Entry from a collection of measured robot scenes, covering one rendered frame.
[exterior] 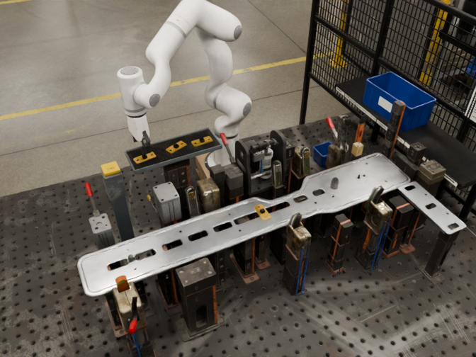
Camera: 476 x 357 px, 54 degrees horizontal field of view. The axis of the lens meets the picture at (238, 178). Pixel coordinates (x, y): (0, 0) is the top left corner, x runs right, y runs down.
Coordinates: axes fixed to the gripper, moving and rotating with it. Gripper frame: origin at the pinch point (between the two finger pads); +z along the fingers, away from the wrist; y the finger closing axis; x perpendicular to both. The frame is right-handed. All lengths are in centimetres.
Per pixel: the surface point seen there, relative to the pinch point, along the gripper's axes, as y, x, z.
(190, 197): 21.6, 8.2, 14.9
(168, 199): 21.0, -0.5, 11.6
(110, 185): 1.3, -15.5, 12.7
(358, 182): 44, 76, 22
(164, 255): 35.5, -10.2, 22.6
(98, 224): 13.8, -25.8, 16.9
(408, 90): 17, 132, 10
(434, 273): 83, 88, 49
